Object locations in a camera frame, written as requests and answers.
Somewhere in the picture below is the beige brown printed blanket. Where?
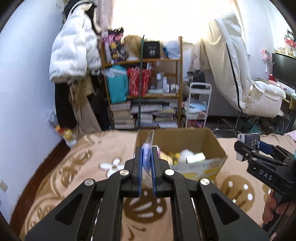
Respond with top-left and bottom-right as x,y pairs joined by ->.
20,130 -> 296,241

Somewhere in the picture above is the black box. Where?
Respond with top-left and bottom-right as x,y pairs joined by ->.
142,41 -> 160,58

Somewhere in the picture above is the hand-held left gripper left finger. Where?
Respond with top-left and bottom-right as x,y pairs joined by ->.
24,146 -> 142,241

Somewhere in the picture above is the white puffer jacket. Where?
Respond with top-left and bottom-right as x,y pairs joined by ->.
49,5 -> 102,83

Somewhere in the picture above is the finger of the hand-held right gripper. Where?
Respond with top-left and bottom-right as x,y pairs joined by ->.
234,140 -> 274,163
238,133 -> 289,158

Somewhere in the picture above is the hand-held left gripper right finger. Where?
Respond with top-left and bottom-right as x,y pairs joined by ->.
151,147 -> 270,241

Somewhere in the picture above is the red wall decoration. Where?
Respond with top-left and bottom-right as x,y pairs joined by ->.
285,29 -> 296,47

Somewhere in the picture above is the black monitor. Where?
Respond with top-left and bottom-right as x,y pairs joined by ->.
272,53 -> 296,87

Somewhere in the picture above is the plastic bag with yellow things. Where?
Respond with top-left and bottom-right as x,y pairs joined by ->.
46,109 -> 78,149

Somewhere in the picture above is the black hooded garment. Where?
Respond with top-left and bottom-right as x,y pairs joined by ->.
63,0 -> 97,14

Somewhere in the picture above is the blond wig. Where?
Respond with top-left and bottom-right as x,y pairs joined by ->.
121,35 -> 142,61

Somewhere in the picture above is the wooden shelf rack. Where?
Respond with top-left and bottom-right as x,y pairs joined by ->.
101,36 -> 183,129

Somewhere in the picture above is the black bag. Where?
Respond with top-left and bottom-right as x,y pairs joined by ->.
187,70 -> 206,84

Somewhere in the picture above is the red patterned bag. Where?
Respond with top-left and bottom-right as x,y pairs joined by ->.
127,67 -> 153,97

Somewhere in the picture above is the clear packet with purple puff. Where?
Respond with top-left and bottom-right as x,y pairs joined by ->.
142,130 -> 155,186

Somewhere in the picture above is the printed cardboard box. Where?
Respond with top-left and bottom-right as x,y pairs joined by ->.
133,128 -> 228,185

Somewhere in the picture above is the light blue plastic bag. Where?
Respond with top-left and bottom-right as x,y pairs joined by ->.
163,40 -> 181,59

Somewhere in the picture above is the green tissue pack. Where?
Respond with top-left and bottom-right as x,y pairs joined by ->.
186,153 -> 206,163

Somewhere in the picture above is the purple printed tote bag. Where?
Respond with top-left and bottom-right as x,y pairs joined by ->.
103,27 -> 127,64

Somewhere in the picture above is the stack of books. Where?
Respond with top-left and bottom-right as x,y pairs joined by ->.
110,101 -> 137,129

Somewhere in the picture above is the cream reclining chair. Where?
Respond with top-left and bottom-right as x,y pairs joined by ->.
200,13 -> 286,118

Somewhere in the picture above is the black hanging garment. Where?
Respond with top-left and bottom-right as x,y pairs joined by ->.
55,82 -> 78,129

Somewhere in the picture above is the pile of magazines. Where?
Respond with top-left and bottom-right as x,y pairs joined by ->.
131,102 -> 178,128

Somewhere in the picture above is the beige coat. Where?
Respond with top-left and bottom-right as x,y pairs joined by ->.
68,76 -> 102,133

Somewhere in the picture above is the white plush chick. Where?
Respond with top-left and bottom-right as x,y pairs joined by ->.
178,149 -> 195,163

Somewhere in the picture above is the floral curtain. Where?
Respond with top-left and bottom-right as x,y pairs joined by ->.
98,0 -> 116,33

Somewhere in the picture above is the teal bag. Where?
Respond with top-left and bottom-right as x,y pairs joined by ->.
106,65 -> 129,104

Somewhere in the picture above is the white trolley cart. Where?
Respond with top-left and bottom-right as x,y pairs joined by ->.
184,82 -> 212,128

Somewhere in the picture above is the wooden desk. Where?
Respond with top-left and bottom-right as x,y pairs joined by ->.
282,93 -> 296,109

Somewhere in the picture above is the row of cosmetic bottles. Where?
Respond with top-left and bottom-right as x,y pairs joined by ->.
150,73 -> 179,94

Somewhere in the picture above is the person's right hand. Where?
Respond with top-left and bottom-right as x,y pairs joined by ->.
262,190 -> 288,225

